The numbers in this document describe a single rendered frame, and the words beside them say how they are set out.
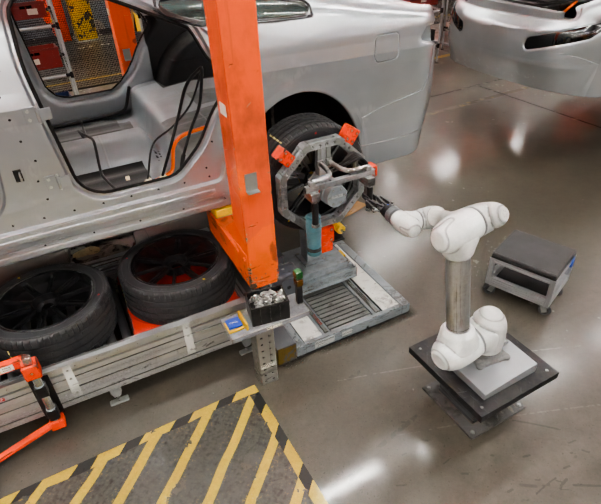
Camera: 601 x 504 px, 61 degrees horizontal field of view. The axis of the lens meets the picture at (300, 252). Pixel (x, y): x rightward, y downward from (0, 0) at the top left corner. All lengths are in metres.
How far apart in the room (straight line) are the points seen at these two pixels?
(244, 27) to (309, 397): 1.84
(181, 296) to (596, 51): 3.61
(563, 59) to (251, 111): 3.08
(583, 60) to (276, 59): 2.72
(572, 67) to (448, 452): 3.22
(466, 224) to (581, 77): 2.95
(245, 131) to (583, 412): 2.18
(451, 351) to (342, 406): 0.74
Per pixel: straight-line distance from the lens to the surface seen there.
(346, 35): 3.01
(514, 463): 2.76
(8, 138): 2.68
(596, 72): 4.84
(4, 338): 2.89
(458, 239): 2.01
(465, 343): 2.34
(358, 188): 3.05
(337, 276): 3.35
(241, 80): 2.20
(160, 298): 2.82
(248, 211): 2.43
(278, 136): 2.87
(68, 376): 2.81
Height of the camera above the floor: 2.22
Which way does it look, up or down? 35 degrees down
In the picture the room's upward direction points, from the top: 3 degrees counter-clockwise
